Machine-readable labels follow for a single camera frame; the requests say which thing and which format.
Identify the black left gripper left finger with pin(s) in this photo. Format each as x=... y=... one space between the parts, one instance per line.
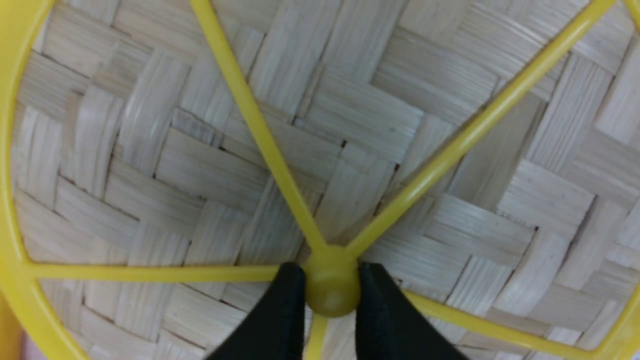
x=275 y=328

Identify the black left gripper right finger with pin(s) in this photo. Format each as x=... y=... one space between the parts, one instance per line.
x=389 y=327

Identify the yellow-rimmed bamboo steamer lid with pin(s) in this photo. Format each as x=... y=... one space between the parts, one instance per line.
x=486 y=152

